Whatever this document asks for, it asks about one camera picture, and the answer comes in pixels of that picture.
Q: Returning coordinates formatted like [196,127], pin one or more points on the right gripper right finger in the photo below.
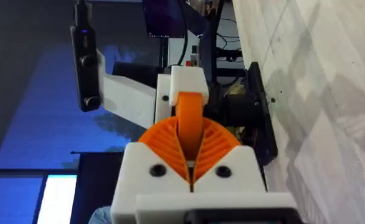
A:
[232,183]

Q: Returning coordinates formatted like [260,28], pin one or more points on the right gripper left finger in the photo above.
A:
[139,186]

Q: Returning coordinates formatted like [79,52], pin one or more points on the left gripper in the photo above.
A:
[126,96]

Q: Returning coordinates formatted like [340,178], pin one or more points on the light blue cloth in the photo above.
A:
[101,216]

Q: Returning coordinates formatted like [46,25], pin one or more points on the black monitor stand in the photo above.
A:
[212,40]

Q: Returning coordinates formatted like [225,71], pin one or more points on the dark computer monitor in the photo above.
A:
[167,17]

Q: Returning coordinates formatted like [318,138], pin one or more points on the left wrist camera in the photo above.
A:
[85,59]

